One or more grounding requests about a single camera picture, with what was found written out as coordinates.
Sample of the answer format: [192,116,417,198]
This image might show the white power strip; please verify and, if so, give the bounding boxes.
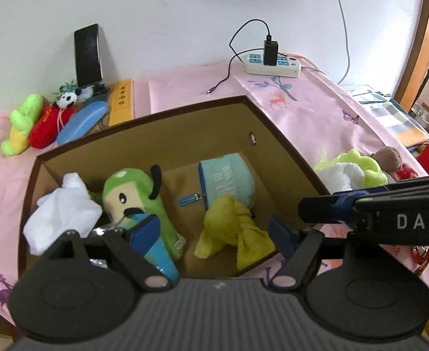
[244,53,302,78]

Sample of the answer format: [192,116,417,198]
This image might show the yellow-green knotted towel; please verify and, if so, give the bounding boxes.
[193,195,276,270]

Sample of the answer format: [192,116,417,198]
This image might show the black phone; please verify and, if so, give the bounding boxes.
[74,24,104,87]

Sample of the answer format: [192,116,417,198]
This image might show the brown cardboard box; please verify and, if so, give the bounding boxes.
[18,95,332,291]

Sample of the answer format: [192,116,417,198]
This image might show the panda plush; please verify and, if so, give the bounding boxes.
[51,82,108,109]

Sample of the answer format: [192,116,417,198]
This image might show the plaid cloth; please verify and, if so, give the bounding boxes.
[340,84,429,150]

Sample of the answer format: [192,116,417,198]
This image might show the yellow wooden box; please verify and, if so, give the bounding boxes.
[106,79,135,127]

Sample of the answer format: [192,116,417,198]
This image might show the black charging cable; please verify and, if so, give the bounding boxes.
[207,19,273,94]

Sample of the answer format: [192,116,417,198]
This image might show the wooden door frame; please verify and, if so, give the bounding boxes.
[393,0,429,104]

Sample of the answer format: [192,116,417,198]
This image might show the white cloth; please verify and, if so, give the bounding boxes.
[23,172,103,256]

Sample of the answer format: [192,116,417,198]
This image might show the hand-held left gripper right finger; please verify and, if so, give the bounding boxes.
[268,216,347,289]

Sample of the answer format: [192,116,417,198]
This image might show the metal pot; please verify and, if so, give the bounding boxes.
[410,102,429,132]

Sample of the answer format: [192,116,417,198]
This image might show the black charger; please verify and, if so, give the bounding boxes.
[263,35,279,66]

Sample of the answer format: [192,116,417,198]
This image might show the green and yellow plush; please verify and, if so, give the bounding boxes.
[0,94,44,156]

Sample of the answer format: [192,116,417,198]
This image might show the grey wall cable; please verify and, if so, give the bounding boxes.
[333,0,350,85]

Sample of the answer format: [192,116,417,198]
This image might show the green plush toy with face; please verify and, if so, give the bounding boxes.
[101,164,186,278]

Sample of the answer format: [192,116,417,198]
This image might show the yellow-green fluffy plush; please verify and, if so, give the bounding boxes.
[313,149,388,188]

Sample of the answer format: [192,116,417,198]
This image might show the pink printed tablecloth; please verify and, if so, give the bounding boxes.
[0,53,429,305]

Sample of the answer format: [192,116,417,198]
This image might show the teal round pouch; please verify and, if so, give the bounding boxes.
[178,153,258,213]

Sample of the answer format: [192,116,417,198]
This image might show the red plush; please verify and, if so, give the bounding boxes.
[29,102,78,149]

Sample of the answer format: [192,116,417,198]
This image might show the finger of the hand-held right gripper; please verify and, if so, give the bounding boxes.
[298,173,429,224]

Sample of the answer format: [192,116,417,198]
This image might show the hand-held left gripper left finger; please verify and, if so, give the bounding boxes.
[42,215,180,292]

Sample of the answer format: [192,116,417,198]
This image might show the brown teddy bear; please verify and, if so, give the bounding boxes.
[370,145,425,183]

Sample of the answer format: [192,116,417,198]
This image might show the white fluffy plush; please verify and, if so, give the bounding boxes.
[320,163,366,194]

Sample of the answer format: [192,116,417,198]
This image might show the blue glasses case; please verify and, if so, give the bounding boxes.
[56,100,110,145]

